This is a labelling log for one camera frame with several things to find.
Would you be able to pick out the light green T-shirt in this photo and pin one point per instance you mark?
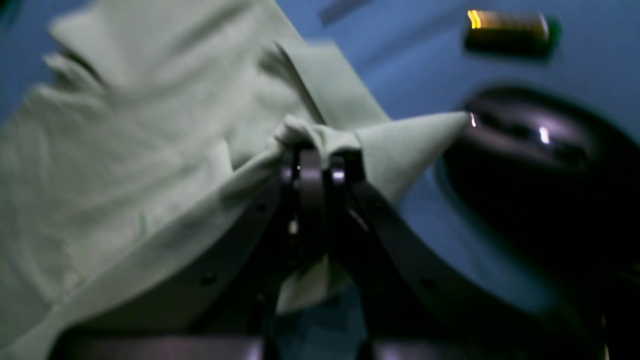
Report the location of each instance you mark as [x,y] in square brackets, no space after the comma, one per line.
[164,119]

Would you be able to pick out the black computer mouse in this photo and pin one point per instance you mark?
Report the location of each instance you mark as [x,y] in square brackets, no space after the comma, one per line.
[557,181]

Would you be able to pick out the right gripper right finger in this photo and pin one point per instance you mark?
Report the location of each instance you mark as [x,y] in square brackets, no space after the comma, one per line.
[418,307]

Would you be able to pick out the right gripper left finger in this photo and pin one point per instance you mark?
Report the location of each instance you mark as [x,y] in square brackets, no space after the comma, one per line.
[221,306]

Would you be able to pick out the blue table cloth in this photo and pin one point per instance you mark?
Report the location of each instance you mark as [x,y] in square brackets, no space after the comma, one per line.
[411,57]

